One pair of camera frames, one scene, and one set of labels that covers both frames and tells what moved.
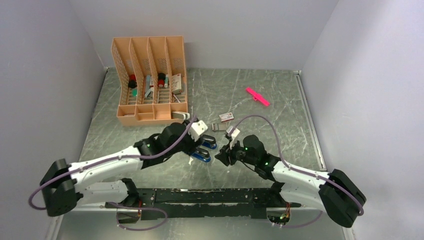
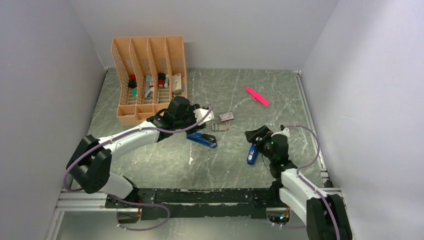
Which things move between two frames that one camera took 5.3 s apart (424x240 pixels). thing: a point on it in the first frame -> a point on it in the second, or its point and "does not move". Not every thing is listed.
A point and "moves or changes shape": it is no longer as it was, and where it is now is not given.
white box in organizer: (176, 84) does not move
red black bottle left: (132, 82) does not move
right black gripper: (223, 155) -> (264, 132)
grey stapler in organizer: (149, 83) does not move
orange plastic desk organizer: (152, 79) does not move
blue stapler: (202, 154) moves or changes shape
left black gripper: (193, 144) -> (198, 128)
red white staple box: (226, 117) does not move
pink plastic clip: (257, 96) does not move
